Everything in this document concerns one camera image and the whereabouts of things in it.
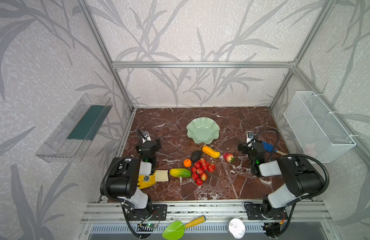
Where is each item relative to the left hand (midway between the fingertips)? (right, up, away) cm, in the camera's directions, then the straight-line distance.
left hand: (150, 134), depth 93 cm
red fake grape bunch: (+31, -20, -11) cm, 38 cm away
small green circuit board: (+7, -42, -23) cm, 48 cm away
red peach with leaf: (+49, -13, -4) cm, 51 cm away
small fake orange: (+24, -17, -5) cm, 30 cm away
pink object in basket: (+86, -6, -20) cm, 89 cm away
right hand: (+63, -1, +1) cm, 63 cm away
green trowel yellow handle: (+19, -43, -24) cm, 53 cm away
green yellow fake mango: (+20, -21, -10) cm, 31 cm away
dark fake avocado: (+29, -13, -2) cm, 32 cm away
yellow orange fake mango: (+38, -12, -1) cm, 40 cm away
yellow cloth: (+1, -25, -12) cm, 28 cm away
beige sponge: (+9, -23, -9) cm, 26 cm away
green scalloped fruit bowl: (+34, +2, +13) cm, 37 cm away
